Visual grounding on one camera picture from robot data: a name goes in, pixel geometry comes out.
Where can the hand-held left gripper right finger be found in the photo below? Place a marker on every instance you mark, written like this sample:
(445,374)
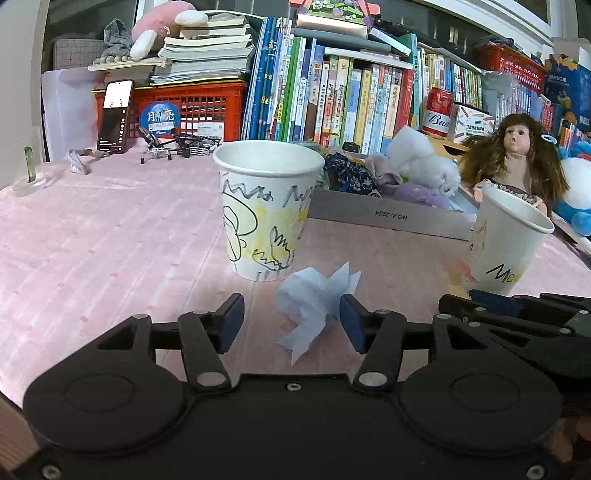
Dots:
(353,323)

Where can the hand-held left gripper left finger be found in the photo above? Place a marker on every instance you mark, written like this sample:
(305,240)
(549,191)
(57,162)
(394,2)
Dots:
(231,323)

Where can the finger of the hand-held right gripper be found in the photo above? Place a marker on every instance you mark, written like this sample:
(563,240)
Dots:
(508,321)
(491,301)

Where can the light blue face mask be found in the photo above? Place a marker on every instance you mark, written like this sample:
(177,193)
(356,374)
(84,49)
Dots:
(309,300)

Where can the white paper cup with lettering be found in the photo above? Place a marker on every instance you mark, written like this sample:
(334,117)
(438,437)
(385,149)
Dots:
(508,244)

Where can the grey shallow cardboard box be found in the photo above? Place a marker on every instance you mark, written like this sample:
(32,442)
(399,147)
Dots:
(392,214)

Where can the purple plush heart toy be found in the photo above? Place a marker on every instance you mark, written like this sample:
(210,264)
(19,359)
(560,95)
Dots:
(420,196)

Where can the pale lavender sock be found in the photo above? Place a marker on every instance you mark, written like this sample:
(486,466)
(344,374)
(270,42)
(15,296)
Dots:
(383,168)

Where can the white paper cup with scribbles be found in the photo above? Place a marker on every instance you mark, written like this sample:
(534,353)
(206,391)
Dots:
(258,217)

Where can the pink tablecloth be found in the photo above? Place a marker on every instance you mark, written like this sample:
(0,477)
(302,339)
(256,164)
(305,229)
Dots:
(115,254)

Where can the blue and white plush toy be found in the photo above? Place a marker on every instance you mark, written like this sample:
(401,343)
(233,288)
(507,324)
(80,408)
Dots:
(577,184)

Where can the dark blue floral cloth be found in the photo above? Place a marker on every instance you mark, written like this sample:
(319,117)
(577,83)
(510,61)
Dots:
(351,175)

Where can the small wooden drawer box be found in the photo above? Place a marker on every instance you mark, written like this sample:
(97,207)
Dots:
(455,146)

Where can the doll with brown hair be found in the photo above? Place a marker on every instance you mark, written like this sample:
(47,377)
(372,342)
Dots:
(517,138)

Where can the white label sticker carton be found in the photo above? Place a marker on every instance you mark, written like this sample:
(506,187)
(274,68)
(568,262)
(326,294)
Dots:
(473,123)

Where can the red drink can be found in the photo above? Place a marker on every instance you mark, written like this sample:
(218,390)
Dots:
(437,115)

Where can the round blue sticker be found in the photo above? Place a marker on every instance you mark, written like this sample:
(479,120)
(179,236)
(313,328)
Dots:
(159,120)

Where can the red plastic crate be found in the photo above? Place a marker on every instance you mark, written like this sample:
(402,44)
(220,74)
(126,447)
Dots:
(198,106)

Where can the small grey metal tool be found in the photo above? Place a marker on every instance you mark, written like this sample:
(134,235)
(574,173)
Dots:
(78,161)

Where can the tall blue carton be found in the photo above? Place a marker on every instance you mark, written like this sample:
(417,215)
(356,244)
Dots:
(568,83)

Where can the row of upright books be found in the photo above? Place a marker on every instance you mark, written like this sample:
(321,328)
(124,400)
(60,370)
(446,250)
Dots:
(323,92)

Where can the red plastic basket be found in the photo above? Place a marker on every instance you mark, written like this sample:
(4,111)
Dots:
(512,64)

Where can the smartphone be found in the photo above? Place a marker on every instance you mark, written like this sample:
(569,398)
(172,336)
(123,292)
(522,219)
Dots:
(115,115)

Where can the green stick on clear base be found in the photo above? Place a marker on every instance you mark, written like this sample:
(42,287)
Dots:
(30,170)

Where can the white paper bag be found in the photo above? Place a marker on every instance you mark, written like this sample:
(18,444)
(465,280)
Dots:
(64,115)

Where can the stack of flat paperback books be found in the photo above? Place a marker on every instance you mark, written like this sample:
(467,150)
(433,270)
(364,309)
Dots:
(203,55)

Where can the teal flat books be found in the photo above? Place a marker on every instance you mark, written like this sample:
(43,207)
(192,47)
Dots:
(351,44)

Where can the grey plush toy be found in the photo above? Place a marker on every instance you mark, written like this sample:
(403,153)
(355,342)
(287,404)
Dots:
(115,41)

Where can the pink plush rabbit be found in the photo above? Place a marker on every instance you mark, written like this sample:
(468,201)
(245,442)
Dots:
(157,23)

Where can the white grid board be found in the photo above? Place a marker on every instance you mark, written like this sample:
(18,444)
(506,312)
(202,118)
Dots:
(78,53)

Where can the black folding frame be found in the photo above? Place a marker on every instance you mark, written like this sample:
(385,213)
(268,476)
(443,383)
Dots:
(196,145)

